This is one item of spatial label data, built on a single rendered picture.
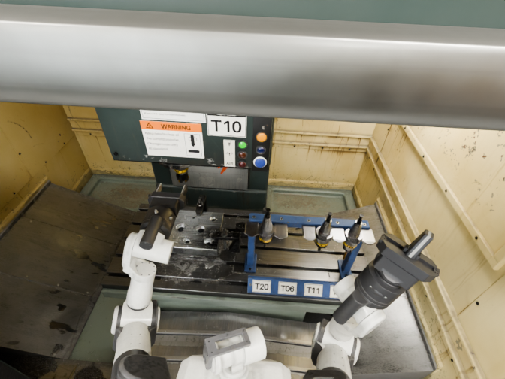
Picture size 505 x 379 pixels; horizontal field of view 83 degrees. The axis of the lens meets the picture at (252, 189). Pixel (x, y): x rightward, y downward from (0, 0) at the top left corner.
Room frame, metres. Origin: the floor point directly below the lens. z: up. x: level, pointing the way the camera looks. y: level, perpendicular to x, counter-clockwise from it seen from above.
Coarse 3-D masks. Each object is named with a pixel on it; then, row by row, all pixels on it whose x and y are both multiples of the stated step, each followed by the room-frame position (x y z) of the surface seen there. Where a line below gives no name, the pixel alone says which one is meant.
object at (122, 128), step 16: (96, 112) 0.65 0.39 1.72; (112, 112) 0.64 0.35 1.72; (128, 112) 0.64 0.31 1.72; (112, 128) 0.64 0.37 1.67; (128, 128) 0.64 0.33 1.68; (272, 128) 0.64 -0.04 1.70; (112, 144) 0.64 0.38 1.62; (128, 144) 0.64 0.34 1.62; (144, 144) 0.64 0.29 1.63; (208, 144) 0.64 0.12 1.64; (272, 144) 0.65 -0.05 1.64; (128, 160) 0.64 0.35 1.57; (144, 160) 0.64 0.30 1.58; (160, 160) 0.64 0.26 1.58; (176, 160) 0.64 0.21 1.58; (192, 160) 0.64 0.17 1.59; (208, 160) 0.64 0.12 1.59
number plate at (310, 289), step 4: (304, 284) 0.64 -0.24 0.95; (308, 284) 0.64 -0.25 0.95; (312, 284) 0.64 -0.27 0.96; (316, 284) 0.64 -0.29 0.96; (320, 284) 0.64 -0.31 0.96; (304, 288) 0.63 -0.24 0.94; (308, 288) 0.63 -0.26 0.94; (312, 288) 0.63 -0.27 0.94; (316, 288) 0.63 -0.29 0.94; (320, 288) 0.63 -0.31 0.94; (304, 292) 0.62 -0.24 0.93; (308, 292) 0.62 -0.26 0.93; (312, 292) 0.62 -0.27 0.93; (316, 292) 0.62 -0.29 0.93; (320, 292) 0.62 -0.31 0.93; (320, 296) 0.61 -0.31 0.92
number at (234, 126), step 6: (222, 120) 0.63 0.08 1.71; (228, 120) 0.63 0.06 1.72; (234, 120) 0.63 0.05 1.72; (240, 120) 0.63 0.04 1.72; (222, 126) 0.63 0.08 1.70; (228, 126) 0.63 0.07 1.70; (234, 126) 0.63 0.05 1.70; (240, 126) 0.63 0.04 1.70; (222, 132) 0.63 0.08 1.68; (228, 132) 0.63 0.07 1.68; (234, 132) 0.63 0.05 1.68; (240, 132) 0.63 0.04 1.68
